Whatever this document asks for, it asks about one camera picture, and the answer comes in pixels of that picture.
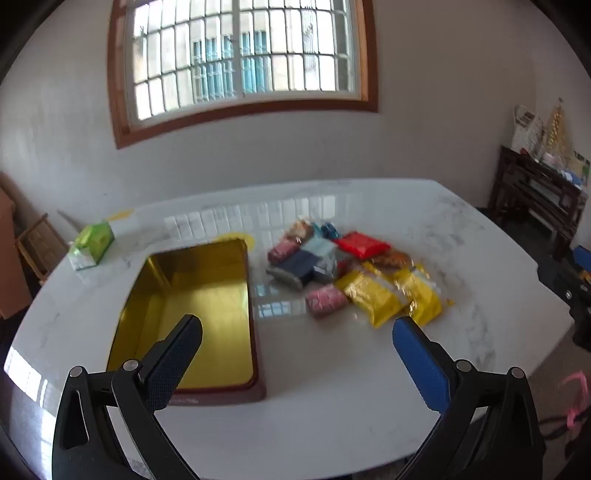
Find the navy and light blue packet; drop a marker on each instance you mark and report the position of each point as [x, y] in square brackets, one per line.
[298, 267]

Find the gold tower ornament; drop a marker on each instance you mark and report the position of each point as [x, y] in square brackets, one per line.
[557, 134]

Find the brown clear snack bag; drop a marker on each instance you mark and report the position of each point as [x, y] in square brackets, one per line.
[391, 259]

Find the stack of papers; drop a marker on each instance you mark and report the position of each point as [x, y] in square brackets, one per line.
[526, 129]

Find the dark wooden cabinet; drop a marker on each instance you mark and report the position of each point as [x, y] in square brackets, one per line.
[531, 194]

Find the orange cloth covered furniture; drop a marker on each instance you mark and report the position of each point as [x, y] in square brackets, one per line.
[11, 258]

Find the pink ribbon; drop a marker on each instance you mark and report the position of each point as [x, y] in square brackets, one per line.
[571, 415]

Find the white and yellow box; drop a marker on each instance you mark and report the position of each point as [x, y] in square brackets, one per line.
[127, 225]

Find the small blue candy packet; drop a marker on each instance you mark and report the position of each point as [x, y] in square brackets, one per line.
[328, 230]

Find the red snack packet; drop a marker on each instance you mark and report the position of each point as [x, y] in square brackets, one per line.
[362, 244]

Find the clear bag of orange snacks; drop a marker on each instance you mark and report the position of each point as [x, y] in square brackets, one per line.
[299, 230]

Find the grey blue snack packet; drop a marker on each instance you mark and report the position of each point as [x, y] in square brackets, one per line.
[330, 270]

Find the green tissue pack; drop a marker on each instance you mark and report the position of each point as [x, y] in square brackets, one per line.
[94, 240]

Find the pink patterned snack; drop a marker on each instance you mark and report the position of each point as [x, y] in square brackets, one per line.
[325, 300]
[282, 251]

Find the gold foil snack packet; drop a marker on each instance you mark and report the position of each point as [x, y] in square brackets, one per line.
[369, 300]
[420, 300]

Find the gold lined dark red tin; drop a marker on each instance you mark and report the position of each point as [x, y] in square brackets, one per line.
[207, 300]

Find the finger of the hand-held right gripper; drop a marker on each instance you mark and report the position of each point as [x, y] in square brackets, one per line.
[554, 279]
[581, 254]

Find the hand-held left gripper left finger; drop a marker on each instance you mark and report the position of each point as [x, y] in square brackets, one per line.
[178, 353]

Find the wooden framed barred window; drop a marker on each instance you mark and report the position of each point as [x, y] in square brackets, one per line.
[240, 55]

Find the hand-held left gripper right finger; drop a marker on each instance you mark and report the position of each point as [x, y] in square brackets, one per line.
[420, 364]

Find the light wooden chair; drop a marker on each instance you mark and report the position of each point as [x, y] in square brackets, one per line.
[41, 240]

